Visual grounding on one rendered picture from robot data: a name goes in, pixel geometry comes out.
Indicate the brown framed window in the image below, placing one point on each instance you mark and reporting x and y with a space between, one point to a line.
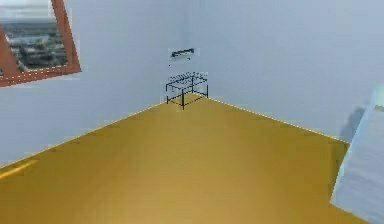
68 43

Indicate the pale blue cabinet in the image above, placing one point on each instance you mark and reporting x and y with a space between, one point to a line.
361 173

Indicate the black wall bar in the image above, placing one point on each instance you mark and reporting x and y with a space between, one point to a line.
182 52

